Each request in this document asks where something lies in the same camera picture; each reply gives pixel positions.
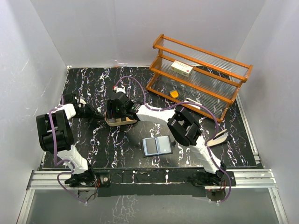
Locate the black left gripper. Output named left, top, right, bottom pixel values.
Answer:
left=73, top=103, right=105, bottom=124

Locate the beige oval plastic tray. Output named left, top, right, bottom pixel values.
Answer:
left=105, top=112, right=137, bottom=126

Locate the black blue card holder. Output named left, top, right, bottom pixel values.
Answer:
left=141, top=135, right=176, bottom=157

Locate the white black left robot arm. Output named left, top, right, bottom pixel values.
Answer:
left=36, top=93, right=104, bottom=187

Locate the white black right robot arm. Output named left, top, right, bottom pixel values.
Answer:
left=105, top=92, right=227, bottom=185

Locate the small orange yellow block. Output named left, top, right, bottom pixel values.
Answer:
left=170, top=90, right=179, bottom=98

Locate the white black small device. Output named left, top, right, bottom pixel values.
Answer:
left=184, top=98, right=202, bottom=110

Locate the white red small box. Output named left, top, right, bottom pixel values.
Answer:
left=171, top=60, right=193, bottom=77

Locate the orange wooden shelf rack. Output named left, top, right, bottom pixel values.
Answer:
left=146, top=34, right=253, bottom=122

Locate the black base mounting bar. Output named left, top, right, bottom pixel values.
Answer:
left=94, top=168, right=206, bottom=197

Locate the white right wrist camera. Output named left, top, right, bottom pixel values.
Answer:
left=113, top=86, right=126, bottom=94

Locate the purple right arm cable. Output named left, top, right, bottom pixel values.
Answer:
left=113, top=76, right=232, bottom=203

